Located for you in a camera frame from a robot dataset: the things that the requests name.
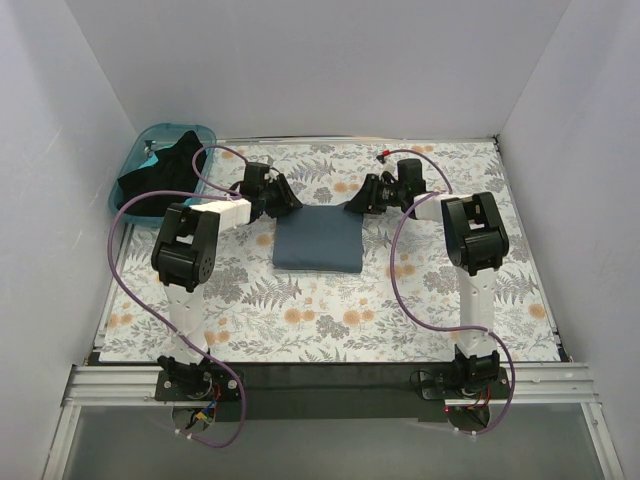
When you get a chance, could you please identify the blue-grey t shirt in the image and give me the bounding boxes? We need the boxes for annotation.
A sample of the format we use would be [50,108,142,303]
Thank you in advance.
[272,204,364,273]

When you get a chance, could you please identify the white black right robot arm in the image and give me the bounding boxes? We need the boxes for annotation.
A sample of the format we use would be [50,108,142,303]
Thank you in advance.
[345,158,509,398]

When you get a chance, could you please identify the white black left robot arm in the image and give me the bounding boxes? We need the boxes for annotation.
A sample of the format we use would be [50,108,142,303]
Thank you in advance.
[151,162,302,400]

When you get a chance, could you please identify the black t shirt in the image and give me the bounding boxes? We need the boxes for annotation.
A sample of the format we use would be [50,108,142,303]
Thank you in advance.
[115,130,203,219]

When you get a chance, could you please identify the teal plastic bin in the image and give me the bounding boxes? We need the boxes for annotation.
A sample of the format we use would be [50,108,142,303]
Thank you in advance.
[108,123,216,213]

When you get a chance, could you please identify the floral table mat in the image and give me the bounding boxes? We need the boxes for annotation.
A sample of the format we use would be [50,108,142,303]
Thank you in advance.
[96,141,560,363]

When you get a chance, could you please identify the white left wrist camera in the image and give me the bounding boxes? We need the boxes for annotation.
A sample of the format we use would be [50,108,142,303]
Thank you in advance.
[264,168,281,183]

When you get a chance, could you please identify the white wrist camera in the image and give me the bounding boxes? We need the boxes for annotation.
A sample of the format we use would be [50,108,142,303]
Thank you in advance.
[264,168,281,183]
[376,150,396,174]

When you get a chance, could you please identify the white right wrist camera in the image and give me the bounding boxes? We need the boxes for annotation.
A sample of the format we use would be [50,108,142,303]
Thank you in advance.
[376,150,396,174]

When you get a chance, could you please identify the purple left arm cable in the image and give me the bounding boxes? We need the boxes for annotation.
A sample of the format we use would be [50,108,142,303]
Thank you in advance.
[108,144,248,448]

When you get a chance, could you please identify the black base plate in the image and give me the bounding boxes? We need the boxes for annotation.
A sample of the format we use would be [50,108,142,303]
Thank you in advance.
[154,360,516,424]

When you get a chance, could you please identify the aluminium frame rail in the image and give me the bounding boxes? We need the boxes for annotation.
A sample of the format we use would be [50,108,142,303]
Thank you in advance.
[62,362,600,406]

